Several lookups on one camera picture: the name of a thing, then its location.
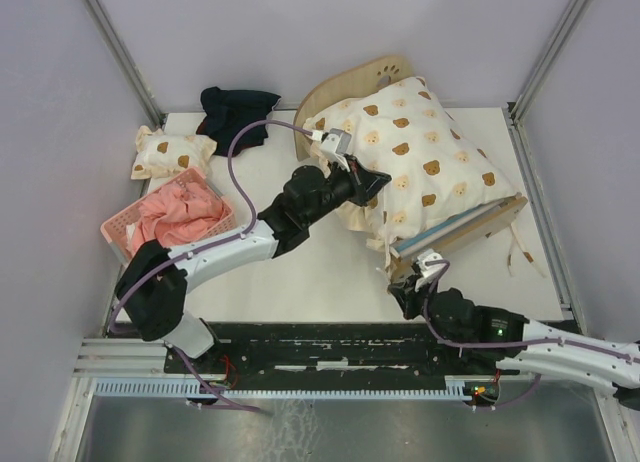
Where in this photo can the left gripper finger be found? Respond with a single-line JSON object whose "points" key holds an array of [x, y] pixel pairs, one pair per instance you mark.
{"points": [[365, 194], [365, 177]]}

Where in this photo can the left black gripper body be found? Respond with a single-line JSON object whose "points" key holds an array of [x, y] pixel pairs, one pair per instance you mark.
{"points": [[339, 187]]}

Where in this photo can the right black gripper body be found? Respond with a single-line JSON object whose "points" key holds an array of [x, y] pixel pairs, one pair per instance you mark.
{"points": [[448, 335]]}

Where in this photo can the large bear print cushion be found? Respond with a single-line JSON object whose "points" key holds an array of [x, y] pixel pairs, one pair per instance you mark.
{"points": [[436, 171]]}

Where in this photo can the wooden pet bed frame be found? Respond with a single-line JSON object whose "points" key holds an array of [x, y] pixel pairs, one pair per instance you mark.
{"points": [[368, 79]]}

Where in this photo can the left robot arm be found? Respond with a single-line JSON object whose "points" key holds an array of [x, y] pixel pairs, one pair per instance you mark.
{"points": [[154, 286]]}

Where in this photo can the blue striped mattress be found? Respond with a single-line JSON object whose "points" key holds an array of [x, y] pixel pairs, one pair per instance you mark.
{"points": [[418, 243]]}

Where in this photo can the dark navy garment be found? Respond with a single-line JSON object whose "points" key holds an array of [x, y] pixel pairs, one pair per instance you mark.
{"points": [[227, 112]]}

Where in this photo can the pink plastic basket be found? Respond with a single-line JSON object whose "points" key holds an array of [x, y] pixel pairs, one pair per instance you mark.
{"points": [[114, 229]]}

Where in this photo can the pink cloth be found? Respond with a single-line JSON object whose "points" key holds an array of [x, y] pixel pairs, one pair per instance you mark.
{"points": [[175, 215]]}

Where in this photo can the small bear print pillow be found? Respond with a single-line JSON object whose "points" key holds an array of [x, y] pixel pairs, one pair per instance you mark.
{"points": [[160, 155]]}

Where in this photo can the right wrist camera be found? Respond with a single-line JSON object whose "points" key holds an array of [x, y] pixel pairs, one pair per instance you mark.
{"points": [[429, 267]]}

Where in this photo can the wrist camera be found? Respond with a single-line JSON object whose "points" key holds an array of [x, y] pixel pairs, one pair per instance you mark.
{"points": [[332, 145], [429, 267]]}

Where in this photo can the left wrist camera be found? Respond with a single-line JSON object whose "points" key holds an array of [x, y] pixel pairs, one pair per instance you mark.
{"points": [[332, 145]]}

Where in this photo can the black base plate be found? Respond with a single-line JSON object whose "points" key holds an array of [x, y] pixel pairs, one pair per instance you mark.
{"points": [[244, 350]]}

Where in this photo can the right aluminium frame post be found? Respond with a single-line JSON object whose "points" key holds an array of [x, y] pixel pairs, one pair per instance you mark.
{"points": [[562, 32]]}

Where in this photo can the aluminium frame post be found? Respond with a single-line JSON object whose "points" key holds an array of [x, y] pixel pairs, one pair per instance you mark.
{"points": [[562, 32], [133, 77]]}

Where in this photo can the white slotted cable duct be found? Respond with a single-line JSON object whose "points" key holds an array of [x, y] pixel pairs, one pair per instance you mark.
{"points": [[305, 385]]}

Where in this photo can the left aluminium frame post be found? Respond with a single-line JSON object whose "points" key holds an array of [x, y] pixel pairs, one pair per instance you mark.
{"points": [[133, 77]]}

